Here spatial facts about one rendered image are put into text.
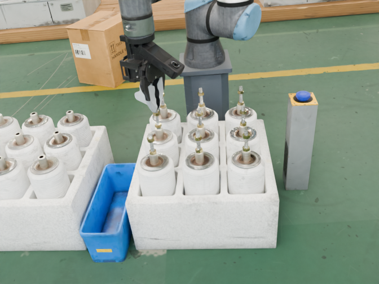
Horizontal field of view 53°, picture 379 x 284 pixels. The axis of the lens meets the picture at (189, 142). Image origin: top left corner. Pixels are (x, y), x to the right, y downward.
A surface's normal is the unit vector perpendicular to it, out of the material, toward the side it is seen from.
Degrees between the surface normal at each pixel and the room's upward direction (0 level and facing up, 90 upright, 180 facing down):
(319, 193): 0
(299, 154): 90
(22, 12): 90
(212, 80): 90
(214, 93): 90
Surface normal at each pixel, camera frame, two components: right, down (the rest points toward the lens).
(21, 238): -0.05, 0.57
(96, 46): -0.46, 0.53
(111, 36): 0.90, 0.18
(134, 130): -0.08, -0.83
